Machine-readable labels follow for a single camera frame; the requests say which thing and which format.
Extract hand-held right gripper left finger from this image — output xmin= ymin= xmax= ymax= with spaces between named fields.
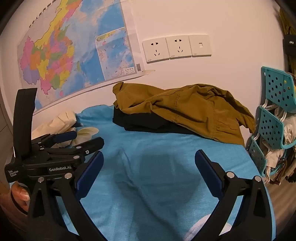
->
xmin=26 ymin=151 xmax=104 ymax=241

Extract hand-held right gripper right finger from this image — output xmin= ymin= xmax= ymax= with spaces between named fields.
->
xmin=195 ymin=149 xmax=274 ymax=241

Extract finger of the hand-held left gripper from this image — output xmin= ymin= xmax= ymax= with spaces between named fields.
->
xmin=46 ymin=137 xmax=104 ymax=161
xmin=31 ymin=130 xmax=77 ymax=149

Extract olive jacket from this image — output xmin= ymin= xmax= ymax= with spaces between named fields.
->
xmin=112 ymin=82 xmax=256 ymax=145

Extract person's left hand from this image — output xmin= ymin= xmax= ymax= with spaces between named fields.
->
xmin=10 ymin=183 xmax=31 ymax=202

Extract cream folded cloth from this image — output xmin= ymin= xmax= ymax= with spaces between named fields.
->
xmin=31 ymin=111 xmax=78 ymax=147

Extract black garment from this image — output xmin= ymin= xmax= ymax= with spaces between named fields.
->
xmin=112 ymin=108 xmax=197 ymax=135

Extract blue floral bed sheet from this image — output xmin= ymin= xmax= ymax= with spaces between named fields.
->
xmin=48 ymin=105 xmax=277 ymax=241

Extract crumpled plastic bags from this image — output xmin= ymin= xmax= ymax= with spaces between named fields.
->
xmin=264 ymin=104 xmax=296 ymax=186

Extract teal plastic storage rack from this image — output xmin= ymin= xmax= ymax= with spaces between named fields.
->
xmin=245 ymin=66 xmax=296 ymax=176

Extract black bag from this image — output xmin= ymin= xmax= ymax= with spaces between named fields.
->
xmin=282 ymin=35 xmax=296 ymax=56

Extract hanging yellow garment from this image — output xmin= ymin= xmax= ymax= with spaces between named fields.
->
xmin=279 ymin=8 xmax=296 ymax=35

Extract colourful wall map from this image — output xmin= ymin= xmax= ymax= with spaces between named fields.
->
xmin=17 ymin=0 xmax=145 ymax=114

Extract white wall socket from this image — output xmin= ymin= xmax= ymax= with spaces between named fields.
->
xmin=142 ymin=37 xmax=167 ymax=64
xmin=166 ymin=35 xmax=192 ymax=59

